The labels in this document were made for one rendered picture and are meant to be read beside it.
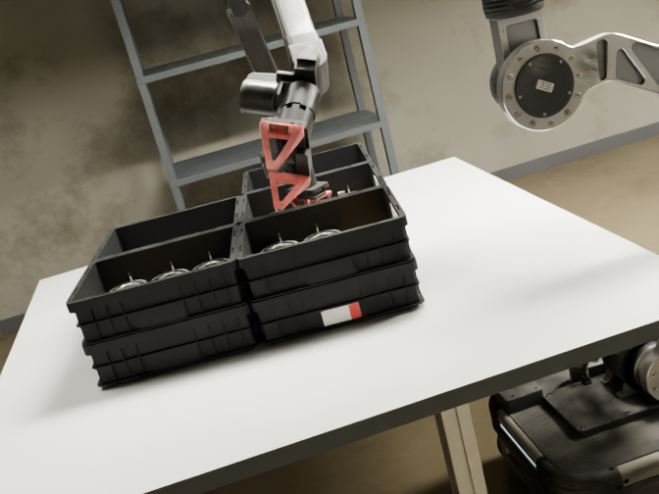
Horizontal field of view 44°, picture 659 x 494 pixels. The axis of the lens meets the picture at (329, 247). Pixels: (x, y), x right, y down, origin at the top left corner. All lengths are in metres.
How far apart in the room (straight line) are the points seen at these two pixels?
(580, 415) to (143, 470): 1.16
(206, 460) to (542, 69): 1.08
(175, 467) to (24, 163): 3.31
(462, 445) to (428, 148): 3.38
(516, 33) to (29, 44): 3.19
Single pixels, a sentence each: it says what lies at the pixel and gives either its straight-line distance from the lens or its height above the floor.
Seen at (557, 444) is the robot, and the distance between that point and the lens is 2.19.
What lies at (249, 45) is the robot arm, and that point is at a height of 1.36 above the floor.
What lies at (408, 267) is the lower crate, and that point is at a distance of 1.87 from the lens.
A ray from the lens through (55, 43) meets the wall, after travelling 4.63.
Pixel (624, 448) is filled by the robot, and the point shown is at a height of 0.24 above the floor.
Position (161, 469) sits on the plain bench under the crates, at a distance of 1.61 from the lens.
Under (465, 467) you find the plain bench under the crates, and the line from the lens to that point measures 1.73.
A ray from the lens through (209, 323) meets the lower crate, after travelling 1.90.
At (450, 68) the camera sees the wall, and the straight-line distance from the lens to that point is 4.92.
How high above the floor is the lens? 1.49
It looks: 19 degrees down
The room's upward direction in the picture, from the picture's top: 15 degrees counter-clockwise
